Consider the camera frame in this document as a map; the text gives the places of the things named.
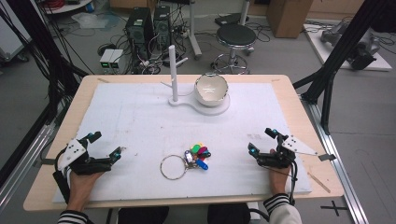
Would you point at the clear plastic bag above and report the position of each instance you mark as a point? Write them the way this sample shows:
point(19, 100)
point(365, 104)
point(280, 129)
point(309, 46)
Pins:
point(90, 20)

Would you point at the person's left hand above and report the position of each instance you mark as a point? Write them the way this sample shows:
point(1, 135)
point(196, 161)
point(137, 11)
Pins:
point(81, 186)

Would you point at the white power supply box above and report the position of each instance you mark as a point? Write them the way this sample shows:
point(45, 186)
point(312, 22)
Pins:
point(110, 58)

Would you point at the person's right hand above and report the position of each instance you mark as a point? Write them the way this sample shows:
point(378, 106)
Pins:
point(278, 182)

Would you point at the white stand with branched post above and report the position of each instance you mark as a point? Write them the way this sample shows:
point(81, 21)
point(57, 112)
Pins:
point(173, 77)

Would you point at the white floor board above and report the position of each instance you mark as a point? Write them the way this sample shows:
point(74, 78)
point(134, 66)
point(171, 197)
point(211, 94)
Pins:
point(383, 63)

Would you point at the grey machine on white board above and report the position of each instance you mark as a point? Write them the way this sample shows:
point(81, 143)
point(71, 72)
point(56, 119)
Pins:
point(358, 43)

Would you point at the black computer tower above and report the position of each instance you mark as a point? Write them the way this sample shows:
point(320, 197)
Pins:
point(162, 26)
point(138, 28)

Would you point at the white cloth mat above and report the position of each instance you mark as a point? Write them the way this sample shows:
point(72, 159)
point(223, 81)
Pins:
point(140, 130)

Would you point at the cardboard box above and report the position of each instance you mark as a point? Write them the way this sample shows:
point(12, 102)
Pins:
point(288, 17)

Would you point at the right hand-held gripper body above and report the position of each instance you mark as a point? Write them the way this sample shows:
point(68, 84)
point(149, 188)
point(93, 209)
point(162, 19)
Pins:
point(280, 158)

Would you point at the thin wooden stick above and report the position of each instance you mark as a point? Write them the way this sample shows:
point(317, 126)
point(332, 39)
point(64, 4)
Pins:
point(319, 183)

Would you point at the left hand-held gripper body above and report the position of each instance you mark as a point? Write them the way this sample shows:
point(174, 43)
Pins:
point(77, 155)

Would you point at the grey metal tab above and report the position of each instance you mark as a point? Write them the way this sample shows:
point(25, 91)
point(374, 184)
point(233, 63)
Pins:
point(327, 157)

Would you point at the person's legs in dark trousers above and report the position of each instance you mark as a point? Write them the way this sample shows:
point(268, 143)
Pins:
point(229, 214)

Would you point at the white eggshell-shaped bowl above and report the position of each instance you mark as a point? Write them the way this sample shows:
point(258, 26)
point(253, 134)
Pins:
point(210, 90)

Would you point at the white table leg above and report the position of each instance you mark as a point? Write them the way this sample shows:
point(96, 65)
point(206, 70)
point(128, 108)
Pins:
point(193, 31)

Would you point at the aluminium rail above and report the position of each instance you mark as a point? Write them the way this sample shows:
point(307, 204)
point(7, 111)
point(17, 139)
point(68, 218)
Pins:
point(336, 161)
point(21, 168)

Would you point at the black round stool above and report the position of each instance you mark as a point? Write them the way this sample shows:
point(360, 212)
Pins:
point(236, 34)

